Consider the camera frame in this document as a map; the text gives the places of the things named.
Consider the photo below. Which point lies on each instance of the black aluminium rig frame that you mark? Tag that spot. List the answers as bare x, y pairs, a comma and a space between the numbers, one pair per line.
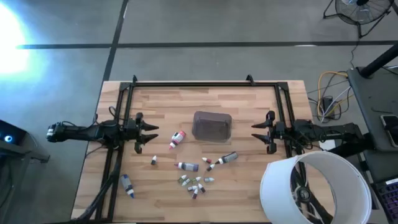
233, 84

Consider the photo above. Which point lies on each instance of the black floor fan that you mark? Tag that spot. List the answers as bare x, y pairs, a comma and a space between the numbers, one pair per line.
362, 2

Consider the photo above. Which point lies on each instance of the small dark red coloring bottle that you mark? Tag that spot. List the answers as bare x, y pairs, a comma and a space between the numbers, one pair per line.
195, 194

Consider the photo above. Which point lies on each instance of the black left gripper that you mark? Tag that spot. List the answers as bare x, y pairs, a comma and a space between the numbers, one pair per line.
132, 129

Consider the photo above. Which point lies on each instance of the small red food coloring bottle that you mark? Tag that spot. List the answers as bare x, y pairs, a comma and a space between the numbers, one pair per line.
207, 160

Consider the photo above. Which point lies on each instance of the translucent grey plastic bin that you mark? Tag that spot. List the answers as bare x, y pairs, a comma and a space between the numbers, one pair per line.
211, 126

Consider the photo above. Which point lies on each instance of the large black food coloring bottle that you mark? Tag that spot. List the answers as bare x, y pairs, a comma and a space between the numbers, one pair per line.
228, 157

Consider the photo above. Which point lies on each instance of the large purple food coloring bottle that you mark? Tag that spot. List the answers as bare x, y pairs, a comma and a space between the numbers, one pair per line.
189, 166

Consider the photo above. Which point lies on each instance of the small pale food coloring bottle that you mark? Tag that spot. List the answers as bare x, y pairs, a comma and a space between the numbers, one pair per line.
186, 182

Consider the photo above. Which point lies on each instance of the black pole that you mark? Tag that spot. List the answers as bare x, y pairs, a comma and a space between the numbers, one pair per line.
381, 60

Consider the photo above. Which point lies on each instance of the small black food coloring bottle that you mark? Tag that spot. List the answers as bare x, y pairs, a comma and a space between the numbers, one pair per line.
192, 188

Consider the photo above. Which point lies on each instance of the black power adapter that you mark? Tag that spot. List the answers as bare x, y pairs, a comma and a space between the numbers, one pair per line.
327, 105

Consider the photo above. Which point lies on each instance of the black device with blue light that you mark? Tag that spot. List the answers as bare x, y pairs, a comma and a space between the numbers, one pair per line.
15, 130

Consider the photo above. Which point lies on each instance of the small brown food coloring bottle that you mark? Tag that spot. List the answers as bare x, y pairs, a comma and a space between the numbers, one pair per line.
201, 188

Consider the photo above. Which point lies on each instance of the white paper tag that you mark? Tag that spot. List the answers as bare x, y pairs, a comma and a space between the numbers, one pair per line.
327, 145

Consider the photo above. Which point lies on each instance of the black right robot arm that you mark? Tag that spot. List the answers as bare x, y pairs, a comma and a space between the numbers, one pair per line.
329, 130

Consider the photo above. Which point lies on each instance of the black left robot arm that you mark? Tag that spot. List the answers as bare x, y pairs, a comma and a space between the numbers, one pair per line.
90, 132

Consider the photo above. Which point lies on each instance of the large red food coloring bottle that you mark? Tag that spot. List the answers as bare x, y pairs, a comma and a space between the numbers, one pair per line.
178, 137

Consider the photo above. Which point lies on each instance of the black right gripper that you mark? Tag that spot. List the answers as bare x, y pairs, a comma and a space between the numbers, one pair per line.
280, 130

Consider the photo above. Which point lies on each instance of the black smartphone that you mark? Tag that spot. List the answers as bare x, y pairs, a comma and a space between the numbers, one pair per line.
391, 130

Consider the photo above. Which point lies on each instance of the grey desk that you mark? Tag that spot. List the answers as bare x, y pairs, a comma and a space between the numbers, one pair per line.
370, 99

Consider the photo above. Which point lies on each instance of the black stand base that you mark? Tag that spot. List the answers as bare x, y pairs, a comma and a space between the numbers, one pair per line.
303, 193

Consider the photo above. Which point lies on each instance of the large blue food coloring bottle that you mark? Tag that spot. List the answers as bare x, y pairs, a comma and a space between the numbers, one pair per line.
126, 183

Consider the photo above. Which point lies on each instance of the large white cylinder shade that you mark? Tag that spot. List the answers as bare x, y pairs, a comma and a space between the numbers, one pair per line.
275, 193

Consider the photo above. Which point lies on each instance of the backlit black keyboard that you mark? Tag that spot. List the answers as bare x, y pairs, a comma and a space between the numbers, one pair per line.
388, 199

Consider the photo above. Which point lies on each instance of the small green food coloring bottle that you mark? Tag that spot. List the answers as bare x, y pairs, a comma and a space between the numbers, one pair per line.
195, 180
181, 179

